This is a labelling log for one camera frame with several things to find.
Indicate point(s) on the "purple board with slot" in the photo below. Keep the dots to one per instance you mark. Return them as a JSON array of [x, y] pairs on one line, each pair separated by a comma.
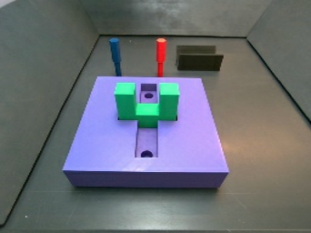
[[177, 155]]

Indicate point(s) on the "green U-shaped block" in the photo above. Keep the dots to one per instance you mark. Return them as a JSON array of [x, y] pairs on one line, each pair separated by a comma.
[[147, 113]]

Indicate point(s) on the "red peg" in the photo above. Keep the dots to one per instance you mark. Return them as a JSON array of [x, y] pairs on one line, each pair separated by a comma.
[[160, 55]]

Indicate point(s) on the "blue peg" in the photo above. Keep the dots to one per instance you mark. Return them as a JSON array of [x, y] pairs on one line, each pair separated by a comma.
[[116, 57]]

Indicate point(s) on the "black angle bracket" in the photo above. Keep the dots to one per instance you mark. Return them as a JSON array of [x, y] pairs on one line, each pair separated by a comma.
[[197, 58]]

